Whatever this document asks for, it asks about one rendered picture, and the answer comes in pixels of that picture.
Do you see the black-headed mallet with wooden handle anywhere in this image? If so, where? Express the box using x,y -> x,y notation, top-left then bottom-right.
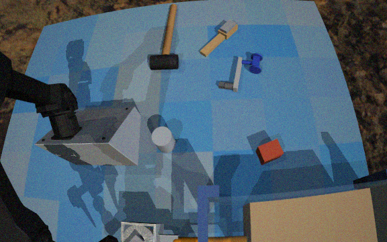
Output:
149,4 -> 179,70

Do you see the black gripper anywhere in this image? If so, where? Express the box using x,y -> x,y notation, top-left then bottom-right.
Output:
99,235 -> 118,242

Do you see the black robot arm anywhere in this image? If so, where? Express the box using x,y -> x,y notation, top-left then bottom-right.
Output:
0,51 -> 82,242

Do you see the grey cylinder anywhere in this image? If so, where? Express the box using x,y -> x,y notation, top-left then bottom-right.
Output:
152,126 -> 176,153

